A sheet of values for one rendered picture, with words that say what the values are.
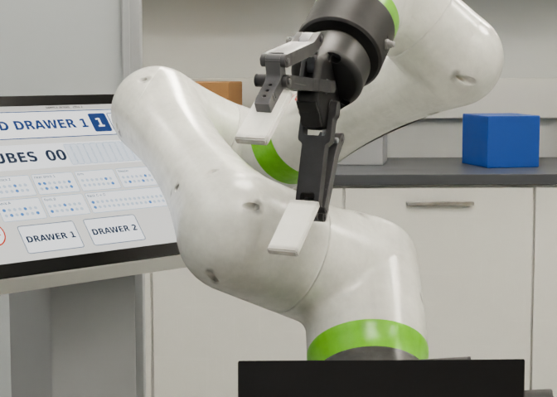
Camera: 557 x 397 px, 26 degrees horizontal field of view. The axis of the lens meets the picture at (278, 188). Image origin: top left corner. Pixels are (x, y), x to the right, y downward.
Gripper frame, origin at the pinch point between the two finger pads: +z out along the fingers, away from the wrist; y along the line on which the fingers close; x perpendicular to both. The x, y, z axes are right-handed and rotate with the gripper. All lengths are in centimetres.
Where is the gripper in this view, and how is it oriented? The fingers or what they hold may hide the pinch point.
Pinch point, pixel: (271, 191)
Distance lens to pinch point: 109.2
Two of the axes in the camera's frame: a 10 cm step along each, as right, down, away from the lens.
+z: -3.2, 6.7, -6.7
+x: 9.2, 0.7, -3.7
